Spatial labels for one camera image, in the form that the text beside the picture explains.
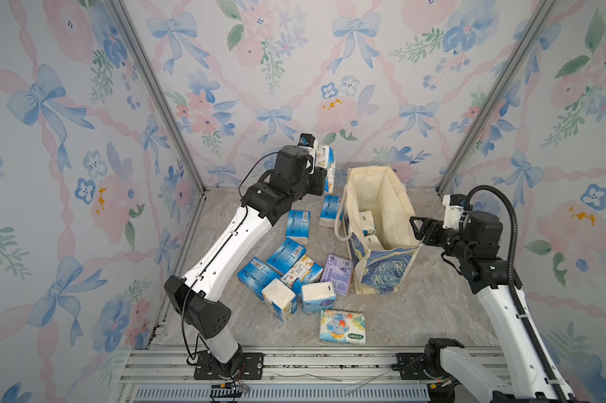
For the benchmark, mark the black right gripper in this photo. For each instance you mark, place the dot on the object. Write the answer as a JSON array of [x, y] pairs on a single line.
[[420, 233]]

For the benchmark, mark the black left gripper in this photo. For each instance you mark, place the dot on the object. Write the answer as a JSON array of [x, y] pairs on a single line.
[[319, 178]]

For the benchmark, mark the cream canvas bag starry print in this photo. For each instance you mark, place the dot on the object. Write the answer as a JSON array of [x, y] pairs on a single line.
[[377, 189]]

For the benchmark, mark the white tissue pack cartoon blue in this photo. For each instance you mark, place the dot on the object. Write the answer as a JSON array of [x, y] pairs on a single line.
[[317, 297]]

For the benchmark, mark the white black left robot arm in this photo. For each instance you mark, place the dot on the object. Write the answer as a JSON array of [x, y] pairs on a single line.
[[298, 170]]

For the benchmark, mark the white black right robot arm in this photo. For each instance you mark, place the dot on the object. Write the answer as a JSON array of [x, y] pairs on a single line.
[[473, 239]]

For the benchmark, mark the blue tissue pack near bag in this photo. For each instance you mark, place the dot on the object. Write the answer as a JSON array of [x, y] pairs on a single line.
[[330, 210]]

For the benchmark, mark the blue tissue pack barcode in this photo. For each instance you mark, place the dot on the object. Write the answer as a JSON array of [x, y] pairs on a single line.
[[298, 226]]

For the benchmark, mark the blue tissue pack centre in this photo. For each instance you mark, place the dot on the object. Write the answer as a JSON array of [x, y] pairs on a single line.
[[286, 256]]

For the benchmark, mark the floral orange blue tissue pack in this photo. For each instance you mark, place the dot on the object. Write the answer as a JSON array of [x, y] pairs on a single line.
[[305, 271]]

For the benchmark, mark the purple tissue pack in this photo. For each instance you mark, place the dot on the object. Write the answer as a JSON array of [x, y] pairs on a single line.
[[339, 272]]

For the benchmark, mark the blue tissue pack left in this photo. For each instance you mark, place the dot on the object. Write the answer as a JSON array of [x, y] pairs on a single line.
[[256, 275]]

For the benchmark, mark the white blue tissue pack front-left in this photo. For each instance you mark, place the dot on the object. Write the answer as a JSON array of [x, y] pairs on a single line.
[[280, 299]]

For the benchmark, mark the colourful cartoon tissue pack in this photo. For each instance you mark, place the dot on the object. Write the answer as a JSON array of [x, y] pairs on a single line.
[[341, 327]]

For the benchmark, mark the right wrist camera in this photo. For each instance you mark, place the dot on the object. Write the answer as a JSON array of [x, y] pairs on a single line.
[[456, 211]]

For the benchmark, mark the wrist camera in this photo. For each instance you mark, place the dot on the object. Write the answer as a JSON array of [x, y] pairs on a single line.
[[308, 143], [456, 211]]

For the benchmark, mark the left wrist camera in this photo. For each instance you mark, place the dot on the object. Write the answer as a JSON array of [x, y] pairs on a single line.
[[308, 143]]

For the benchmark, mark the right aluminium corner post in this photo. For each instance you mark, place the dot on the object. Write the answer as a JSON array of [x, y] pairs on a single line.
[[534, 28]]

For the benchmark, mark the aluminium corner post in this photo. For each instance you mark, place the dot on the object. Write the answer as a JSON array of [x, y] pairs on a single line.
[[131, 39], [534, 28]]

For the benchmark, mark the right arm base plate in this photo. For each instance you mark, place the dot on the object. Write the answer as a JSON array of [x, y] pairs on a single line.
[[410, 366]]

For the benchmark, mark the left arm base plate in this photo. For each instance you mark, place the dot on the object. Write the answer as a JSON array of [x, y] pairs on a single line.
[[248, 366]]

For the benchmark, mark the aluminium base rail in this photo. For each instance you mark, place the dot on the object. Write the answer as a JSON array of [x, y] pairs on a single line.
[[338, 364]]

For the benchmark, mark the left aluminium corner post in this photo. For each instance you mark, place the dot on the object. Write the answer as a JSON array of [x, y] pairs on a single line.
[[131, 39]]

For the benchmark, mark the grey slotted cable duct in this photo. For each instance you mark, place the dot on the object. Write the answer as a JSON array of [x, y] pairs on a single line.
[[285, 393]]

